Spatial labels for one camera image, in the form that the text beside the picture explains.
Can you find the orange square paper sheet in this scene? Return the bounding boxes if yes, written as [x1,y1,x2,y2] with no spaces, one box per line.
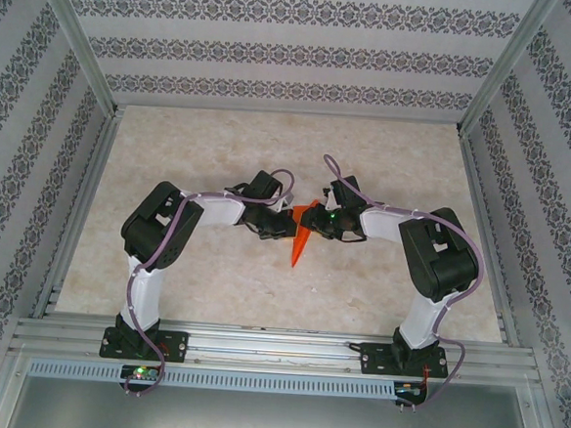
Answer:
[288,197,325,270]

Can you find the grey metal sheet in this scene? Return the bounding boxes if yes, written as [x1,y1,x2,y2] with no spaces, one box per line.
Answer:
[5,373,543,428]

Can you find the small control board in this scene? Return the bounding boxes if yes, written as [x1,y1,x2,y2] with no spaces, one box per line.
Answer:
[394,381,426,399]

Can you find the control board with green light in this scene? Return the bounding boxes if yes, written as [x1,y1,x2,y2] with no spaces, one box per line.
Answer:
[121,364,161,382]

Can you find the aluminium back rail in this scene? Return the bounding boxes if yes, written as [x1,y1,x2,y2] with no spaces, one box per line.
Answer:
[113,95,464,130]

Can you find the aluminium mounting rail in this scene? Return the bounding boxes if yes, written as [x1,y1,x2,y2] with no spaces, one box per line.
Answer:
[9,310,545,390]

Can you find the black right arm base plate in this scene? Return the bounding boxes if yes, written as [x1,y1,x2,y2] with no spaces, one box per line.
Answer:
[358,341,449,382]

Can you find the aluminium side rail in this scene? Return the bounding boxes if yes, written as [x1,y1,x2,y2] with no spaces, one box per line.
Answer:
[442,125,536,349]
[30,102,125,323]

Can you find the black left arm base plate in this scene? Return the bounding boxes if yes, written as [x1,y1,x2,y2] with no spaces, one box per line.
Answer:
[99,325,190,364]

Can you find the slotted grey cable duct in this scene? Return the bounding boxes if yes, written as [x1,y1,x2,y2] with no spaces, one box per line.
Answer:
[26,356,397,403]

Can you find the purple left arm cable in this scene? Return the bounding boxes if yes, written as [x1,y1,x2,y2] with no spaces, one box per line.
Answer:
[120,157,298,408]

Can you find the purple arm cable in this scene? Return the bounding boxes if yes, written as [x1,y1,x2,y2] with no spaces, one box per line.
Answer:
[305,153,492,419]
[120,157,298,408]

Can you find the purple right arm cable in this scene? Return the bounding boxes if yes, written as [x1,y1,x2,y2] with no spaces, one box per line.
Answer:
[305,153,492,419]

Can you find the aluminium frame post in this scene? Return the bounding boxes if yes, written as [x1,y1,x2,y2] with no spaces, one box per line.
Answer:
[457,0,561,146]
[21,0,130,118]

